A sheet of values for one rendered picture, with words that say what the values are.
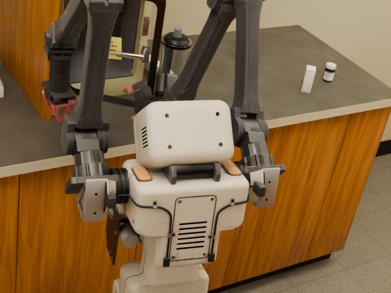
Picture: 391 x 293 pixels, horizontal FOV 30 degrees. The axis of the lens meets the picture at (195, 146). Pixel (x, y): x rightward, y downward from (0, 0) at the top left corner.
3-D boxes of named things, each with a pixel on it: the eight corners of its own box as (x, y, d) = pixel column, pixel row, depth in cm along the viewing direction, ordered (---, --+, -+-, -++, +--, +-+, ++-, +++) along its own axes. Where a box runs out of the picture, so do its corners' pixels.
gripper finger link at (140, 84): (129, 79, 237) (146, 79, 230) (135, 99, 239) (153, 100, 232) (113, 86, 233) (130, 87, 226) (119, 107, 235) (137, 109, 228)
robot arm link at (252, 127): (251, 147, 184) (266, 149, 187) (244, 110, 187) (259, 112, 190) (228, 159, 191) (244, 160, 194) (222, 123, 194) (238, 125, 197)
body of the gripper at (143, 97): (145, 85, 231) (160, 85, 226) (155, 114, 235) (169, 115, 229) (130, 93, 227) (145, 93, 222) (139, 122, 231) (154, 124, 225)
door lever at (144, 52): (119, 52, 232) (119, 44, 231) (148, 55, 232) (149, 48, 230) (115, 59, 228) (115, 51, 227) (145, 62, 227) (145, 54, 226)
